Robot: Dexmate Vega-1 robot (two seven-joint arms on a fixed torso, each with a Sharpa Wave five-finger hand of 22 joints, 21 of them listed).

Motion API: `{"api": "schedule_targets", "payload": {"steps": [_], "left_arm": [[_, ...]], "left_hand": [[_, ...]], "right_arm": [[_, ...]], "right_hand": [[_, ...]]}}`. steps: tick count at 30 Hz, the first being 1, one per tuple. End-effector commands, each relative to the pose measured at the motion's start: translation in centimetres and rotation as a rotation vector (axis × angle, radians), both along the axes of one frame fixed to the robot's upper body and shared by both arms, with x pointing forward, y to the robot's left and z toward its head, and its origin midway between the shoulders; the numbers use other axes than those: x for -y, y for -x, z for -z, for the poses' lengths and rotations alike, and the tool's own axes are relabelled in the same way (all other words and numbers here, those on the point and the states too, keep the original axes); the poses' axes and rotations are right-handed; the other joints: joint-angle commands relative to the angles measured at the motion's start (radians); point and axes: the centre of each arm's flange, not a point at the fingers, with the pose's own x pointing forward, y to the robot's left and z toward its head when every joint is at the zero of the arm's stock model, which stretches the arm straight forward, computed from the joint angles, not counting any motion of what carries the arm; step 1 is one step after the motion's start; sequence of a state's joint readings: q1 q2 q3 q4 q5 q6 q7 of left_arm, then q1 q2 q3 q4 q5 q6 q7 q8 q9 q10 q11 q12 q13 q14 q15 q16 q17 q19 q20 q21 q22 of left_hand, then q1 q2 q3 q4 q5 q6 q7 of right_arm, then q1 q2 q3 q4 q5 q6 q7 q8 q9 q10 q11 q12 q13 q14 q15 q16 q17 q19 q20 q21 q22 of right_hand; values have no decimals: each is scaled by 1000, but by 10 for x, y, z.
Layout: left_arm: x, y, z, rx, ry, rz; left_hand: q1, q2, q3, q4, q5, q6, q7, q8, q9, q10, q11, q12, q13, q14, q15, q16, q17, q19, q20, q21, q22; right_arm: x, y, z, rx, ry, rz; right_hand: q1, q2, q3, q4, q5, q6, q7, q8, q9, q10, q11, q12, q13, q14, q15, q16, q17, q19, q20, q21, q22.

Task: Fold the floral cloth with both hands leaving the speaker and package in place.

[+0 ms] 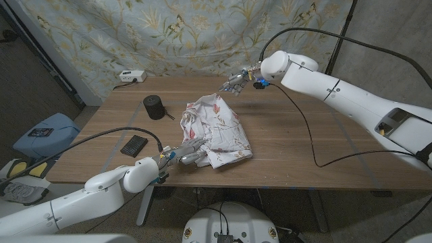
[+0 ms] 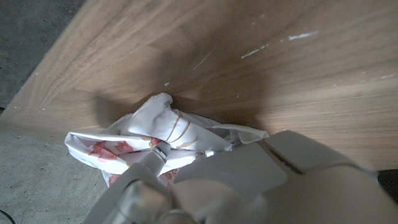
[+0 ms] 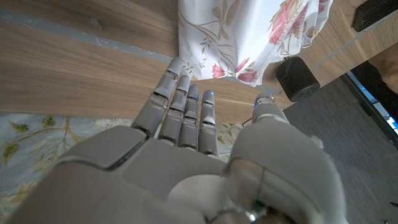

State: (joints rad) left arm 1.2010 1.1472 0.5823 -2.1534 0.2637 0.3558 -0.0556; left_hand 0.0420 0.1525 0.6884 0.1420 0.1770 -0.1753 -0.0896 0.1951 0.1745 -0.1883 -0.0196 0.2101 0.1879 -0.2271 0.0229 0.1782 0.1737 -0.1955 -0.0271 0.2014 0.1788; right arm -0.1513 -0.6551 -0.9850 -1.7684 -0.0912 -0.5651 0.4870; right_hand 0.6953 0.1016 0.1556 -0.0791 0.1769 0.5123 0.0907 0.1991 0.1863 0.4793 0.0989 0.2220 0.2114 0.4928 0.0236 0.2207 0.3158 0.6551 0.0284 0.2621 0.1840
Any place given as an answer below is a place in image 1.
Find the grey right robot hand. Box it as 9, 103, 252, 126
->
218, 69, 263, 97

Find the pale blue floral backdrop cloth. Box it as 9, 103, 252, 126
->
18, 0, 355, 102

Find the grey metal table leg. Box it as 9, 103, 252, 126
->
306, 189, 329, 234
136, 185, 155, 227

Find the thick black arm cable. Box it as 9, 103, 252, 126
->
259, 26, 432, 243
0, 126, 165, 186

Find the black cylindrical speaker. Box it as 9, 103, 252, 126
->
142, 94, 166, 120

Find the blue padded stool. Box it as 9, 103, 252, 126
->
12, 112, 81, 159

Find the black power brick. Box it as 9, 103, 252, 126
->
276, 225, 308, 243

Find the white cloth with red flowers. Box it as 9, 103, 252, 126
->
180, 93, 253, 169

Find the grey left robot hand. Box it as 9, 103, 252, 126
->
160, 137, 207, 168

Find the white power strip box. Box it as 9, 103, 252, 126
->
119, 70, 148, 83

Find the grey sneaker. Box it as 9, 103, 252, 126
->
0, 182, 50, 206

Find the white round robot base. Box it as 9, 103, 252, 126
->
182, 201, 280, 243

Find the black module on robot base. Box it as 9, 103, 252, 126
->
215, 232, 237, 243

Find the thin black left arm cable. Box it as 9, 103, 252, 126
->
86, 192, 139, 234

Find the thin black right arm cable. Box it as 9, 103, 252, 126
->
269, 83, 416, 169

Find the black and yellow foot pedal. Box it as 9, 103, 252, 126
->
5, 157, 57, 180

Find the black flat package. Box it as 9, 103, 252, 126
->
119, 134, 149, 159

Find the black strap around right arm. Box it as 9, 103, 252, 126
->
415, 141, 432, 169

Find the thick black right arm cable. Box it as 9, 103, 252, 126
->
259, 26, 432, 243

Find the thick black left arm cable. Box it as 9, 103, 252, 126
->
0, 126, 165, 186

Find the black backdrop stand pole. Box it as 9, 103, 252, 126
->
323, 0, 358, 77

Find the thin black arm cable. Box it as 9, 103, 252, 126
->
86, 192, 139, 234
269, 83, 416, 169

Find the black base cable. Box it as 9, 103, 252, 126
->
201, 201, 231, 236

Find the black power strip cable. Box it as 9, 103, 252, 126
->
112, 78, 138, 90

